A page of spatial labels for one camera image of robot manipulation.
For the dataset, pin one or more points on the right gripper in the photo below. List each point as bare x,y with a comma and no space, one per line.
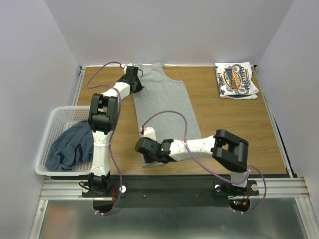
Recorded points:
143,154

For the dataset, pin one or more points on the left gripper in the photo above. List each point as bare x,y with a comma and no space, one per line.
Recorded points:
139,87

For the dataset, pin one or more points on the grey tank top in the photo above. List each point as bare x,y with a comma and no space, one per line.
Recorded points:
161,93

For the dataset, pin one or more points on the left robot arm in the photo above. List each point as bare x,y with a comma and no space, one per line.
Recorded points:
103,118

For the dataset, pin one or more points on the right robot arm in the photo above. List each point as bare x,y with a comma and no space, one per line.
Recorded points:
226,148

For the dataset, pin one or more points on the blue tank top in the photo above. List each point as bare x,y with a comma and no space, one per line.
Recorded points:
72,148

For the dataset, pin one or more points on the folded white printed tank top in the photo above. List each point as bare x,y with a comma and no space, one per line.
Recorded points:
235,81

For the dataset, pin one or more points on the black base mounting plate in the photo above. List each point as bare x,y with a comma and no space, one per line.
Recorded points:
158,191

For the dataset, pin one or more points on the white plastic laundry basket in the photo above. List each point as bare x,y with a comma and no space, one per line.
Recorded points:
60,120

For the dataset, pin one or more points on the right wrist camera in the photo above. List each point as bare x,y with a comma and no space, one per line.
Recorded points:
148,132

